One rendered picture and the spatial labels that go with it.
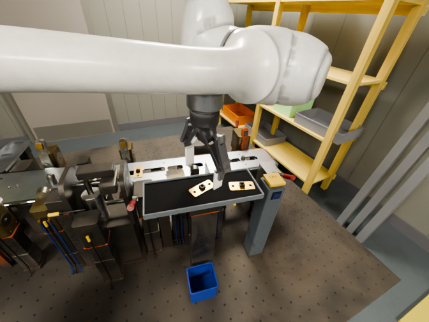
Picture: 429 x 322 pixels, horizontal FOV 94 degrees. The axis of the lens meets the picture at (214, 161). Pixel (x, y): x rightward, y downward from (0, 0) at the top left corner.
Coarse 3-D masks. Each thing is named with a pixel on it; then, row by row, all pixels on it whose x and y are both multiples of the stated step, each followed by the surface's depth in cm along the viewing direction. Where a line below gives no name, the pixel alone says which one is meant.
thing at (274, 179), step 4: (276, 172) 73; (264, 176) 71; (268, 176) 71; (272, 176) 71; (276, 176) 71; (280, 176) 72; (268, 180) 69; (272, 180) 70; (276, 180) 70; (280, 180) 70; (268, 184) 69; (272, 184) 68; (276, 184) 68; (280, 184) 69; (284, 184) 69
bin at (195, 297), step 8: (200, 264) 81; (208, 264) 82; (192, 272) 82; (200, 272) 84; (208, 272) 86; (192, 280) 84; (200, 280) 84; (208, 280) 85; (216, 280) 77; (192, 288) 82; (200, 288) 82; (208, 288) 82; (216, 288) 75; (192, 296) 74; (200, 296) 76; (208, 296) 78
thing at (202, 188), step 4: (208, 180) 67; (200, 184) 64; (204, 184) 66; (212, 184) 66; (192, 188) 64; (196, 188) 64; (200, 188) 63; (204, 188) 64; (208, 188) 64; (192, 192) 62; (196, 192) 62; (200, 192) 62; (196, 196) 61
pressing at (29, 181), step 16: (160, 160) 101; (176, 160) 102; (240, 160) 106; (256, 160) 106; (272, 160) 107; (0, 176) 86; (16, 176) 86; (32, 176) 87; (144, 176) 91; (160, 176) 92; (0, 192) 79; (16, 192) 79; (32, 192) 80
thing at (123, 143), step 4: (120, 140) 96; (124, 140) 97; (120, 144) 97; (124, 144) 97; (120, 148) 98; (124, 148) 98; (128, 148) 100; (124, 152) 99; (128, 152) 100; (124, 156) 100; (128, 156) 100; (128, 160) 101
